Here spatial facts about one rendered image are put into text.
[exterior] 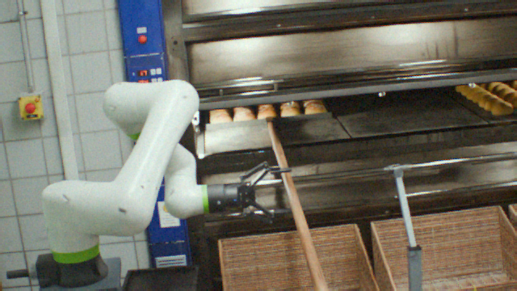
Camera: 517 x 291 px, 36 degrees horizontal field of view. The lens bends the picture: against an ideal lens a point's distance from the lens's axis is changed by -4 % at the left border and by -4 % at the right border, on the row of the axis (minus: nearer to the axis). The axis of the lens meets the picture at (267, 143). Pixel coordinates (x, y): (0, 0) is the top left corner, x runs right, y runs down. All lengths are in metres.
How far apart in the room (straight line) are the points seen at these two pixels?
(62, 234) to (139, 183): 0.23
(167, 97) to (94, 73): 0.96
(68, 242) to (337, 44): 1.49
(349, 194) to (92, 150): 1.02
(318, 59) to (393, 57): 0.29
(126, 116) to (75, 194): 0.38
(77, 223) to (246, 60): 1.30
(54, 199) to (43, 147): 1.22
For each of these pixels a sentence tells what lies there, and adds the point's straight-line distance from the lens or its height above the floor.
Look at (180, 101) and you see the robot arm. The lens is 2.18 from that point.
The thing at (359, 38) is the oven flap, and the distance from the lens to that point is 3.13.
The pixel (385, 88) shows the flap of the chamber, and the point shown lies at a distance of 3.01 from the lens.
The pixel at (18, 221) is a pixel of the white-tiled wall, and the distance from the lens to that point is 3.32.
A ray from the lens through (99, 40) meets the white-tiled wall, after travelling 3.09.
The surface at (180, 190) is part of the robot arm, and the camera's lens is 2.57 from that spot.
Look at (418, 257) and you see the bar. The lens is 2.73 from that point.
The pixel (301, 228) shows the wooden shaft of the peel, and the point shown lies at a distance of 2.25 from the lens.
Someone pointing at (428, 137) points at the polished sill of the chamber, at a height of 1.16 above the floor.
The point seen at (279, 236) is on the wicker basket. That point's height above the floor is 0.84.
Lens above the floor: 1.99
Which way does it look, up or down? 14 degrees down
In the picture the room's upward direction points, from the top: 5 degrees counter-clockwise
